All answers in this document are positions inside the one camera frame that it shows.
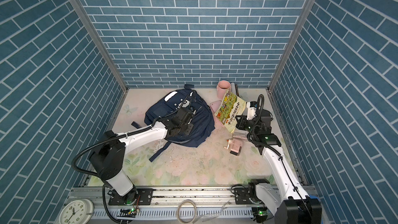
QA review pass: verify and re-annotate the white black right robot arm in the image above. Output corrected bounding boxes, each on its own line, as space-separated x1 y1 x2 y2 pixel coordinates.
235 94 322 224

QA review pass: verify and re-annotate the navy blue student backpack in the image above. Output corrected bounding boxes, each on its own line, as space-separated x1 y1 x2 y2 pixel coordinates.
126 85 215 162

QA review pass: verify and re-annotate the white analog wall clock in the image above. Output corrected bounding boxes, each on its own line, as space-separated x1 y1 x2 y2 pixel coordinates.
58 199 94 224

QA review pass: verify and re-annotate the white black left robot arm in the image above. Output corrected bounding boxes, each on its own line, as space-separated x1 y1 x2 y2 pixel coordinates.
90 107 195 205

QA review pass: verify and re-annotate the pink pencil case lid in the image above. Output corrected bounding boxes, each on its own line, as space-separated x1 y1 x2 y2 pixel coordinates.
210 100 224 129

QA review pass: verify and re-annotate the blue folder corner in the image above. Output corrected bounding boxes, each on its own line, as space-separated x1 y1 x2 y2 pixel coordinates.
309 195 320 202

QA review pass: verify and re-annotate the pink metal bucket cup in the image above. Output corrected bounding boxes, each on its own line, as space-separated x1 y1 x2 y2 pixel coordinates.
216 80 231 100

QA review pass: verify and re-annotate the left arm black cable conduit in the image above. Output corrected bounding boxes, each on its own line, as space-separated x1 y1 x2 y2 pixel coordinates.
71 90 192 179

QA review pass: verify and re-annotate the clear plastic pencil box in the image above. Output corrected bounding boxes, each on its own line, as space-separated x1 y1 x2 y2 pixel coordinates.
232 132 248 141

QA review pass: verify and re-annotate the colourful children's picture book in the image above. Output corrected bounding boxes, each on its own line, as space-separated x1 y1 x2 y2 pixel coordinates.
215 91 247 133

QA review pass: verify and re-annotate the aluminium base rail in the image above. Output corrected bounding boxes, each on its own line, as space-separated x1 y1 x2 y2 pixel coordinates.
55 186 318 224

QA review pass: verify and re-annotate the rolled white paper scroll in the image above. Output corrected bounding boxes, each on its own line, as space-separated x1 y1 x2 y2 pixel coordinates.
231 83 239 97

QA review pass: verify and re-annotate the coiled beige cable ring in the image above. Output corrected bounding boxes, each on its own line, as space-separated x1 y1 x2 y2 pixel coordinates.
176 199 198 224

